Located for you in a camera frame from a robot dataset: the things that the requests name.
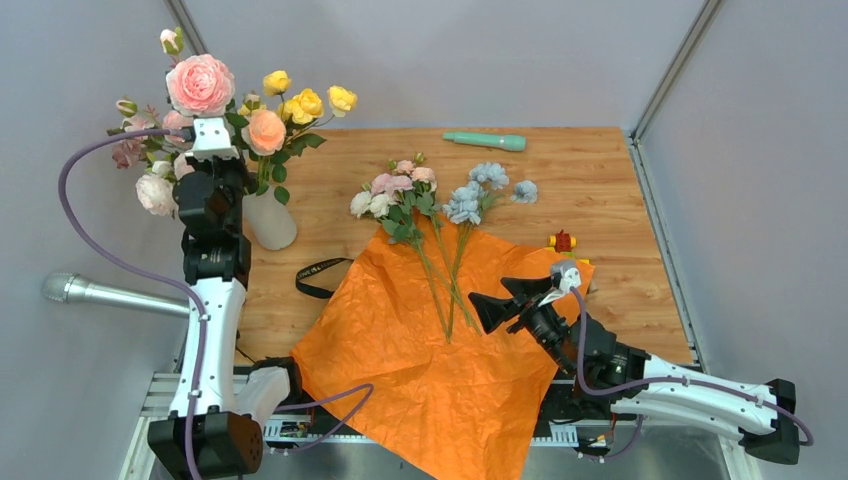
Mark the yellow rose stem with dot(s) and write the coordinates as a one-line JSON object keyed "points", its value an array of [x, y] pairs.
{"points": [[307, 110]]}

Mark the large pink rose stem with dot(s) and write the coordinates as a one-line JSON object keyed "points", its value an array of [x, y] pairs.
{"points": [[199, 85]]}

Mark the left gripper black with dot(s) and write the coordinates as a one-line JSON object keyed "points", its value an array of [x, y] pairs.
{"points": [[236, 164]]}

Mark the blue grey flower stem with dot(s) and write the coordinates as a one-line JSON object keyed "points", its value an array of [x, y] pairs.
{"points": [[466, 209]]}

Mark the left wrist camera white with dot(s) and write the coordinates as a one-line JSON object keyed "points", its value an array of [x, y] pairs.
{"points": [[212, 140]]}

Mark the pink white rose stem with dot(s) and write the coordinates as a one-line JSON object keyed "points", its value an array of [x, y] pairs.
{"points": [[261, 135]]}

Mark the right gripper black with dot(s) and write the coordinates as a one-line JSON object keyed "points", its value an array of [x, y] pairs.
{"points": [[491, 312]]}

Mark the teal handheld tool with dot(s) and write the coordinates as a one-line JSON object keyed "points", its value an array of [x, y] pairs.
{"points": [[509, 143]]}

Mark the flower bouquet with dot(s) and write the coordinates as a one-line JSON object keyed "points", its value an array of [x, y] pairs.
{"points": [[403, 201]]}

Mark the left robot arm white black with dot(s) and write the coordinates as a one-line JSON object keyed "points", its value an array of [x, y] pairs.
{"points": [[213, 431]]}

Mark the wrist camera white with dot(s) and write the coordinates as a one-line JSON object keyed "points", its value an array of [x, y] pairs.
{"points": [[212, 140], [565, 277]]}

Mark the white ceramic vase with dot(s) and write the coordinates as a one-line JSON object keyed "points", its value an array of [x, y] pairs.
{"points": [[270, 220]]}

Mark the silver microphone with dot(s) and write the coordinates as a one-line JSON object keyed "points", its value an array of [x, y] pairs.
{"points": [[73, 288]]}

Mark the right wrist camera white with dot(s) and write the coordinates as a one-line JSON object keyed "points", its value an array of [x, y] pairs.
{"points": [[565, 277]]}

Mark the orange yellow wrapping paper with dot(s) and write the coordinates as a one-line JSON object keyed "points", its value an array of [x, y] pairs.
{"points": [[459, 406]]}

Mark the pink flowers in vase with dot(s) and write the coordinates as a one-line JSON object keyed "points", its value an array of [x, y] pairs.
{"points": [[163, 157]]}

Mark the pile of coloured toy blocks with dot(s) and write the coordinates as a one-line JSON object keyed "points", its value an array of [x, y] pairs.
{"points": [[563, 243]]}

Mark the loose blue grey flower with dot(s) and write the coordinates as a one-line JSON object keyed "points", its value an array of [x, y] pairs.
{"points": [[525, 192]]}

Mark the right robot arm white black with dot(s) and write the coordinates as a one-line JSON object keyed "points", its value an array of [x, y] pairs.
{"points": [[617, 379]]}

